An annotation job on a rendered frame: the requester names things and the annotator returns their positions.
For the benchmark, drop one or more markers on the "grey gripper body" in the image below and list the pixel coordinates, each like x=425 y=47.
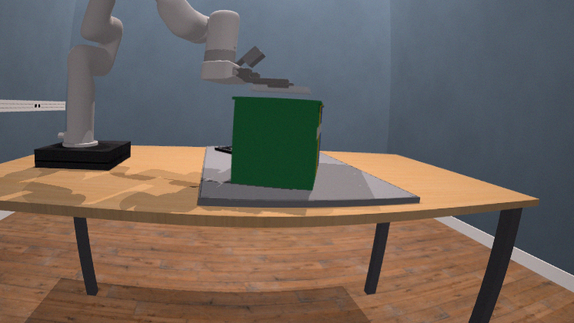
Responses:
x=221 y=72

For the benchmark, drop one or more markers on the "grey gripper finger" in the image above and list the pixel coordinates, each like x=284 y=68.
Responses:
x=245 y=74
x=257 y=75

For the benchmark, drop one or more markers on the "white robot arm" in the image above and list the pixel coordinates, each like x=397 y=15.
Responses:
x=98 y=25

